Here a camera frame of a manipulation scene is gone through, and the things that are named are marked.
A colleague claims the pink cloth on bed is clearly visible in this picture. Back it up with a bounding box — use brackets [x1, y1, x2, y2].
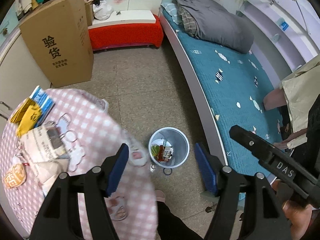
[263, 88, 287, 111]

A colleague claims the pink checkered tablecloth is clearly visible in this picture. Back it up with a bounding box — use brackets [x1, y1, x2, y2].
[1, 89, 158, 239]

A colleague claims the white bag on bench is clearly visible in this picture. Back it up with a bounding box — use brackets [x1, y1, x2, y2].
[93, 0, 113, 21]

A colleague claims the pink slipper foot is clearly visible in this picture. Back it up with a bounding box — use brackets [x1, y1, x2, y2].
[155, 189, 166, 203]

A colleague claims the beige jacket on bed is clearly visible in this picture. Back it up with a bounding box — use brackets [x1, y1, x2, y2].
[279, 55, 319, 149]

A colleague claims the grey folded duvet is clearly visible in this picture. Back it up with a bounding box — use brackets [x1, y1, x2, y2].
[175, 0, 254, 54]

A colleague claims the white cabinet with drawers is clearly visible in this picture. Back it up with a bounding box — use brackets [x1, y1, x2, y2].
[0, 7, 50, 131]

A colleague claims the beige paper mailer bag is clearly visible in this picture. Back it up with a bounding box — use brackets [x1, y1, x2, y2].
[21, 122, 70, 193]

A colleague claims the white trash bin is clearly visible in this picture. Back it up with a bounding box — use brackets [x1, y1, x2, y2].
[148, 127, 190, 169]

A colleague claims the red brown snack wrapper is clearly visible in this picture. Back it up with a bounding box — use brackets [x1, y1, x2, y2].
[158, 145, 174, 162]

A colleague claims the yellow plastic bag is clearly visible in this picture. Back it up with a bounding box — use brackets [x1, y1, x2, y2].
[10, 98, 42, 138]

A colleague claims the red white bench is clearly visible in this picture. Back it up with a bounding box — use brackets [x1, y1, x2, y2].
[88, 10, 164, 51]

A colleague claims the orange white snack bag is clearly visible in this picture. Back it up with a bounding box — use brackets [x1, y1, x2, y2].
[3, 164, 27, 189]

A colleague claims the black trouser leg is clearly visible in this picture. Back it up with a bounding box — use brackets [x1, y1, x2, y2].
[157, 201, 203, 240]

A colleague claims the large cardboard box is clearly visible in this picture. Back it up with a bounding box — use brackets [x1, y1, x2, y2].
[19, 0, 93, 87]

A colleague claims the purple wall shelf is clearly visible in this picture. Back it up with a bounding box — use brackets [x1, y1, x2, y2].
[239, 0, 319, 71]

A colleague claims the teal bed mattress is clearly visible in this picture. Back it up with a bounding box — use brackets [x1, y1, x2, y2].
[160, 10, 282, 177]

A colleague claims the blue white packet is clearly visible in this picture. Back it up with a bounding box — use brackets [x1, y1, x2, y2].
[29, 86, 55, 127]

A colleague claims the right hand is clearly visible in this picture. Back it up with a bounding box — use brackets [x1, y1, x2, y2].
[272, 179, 313, 239]

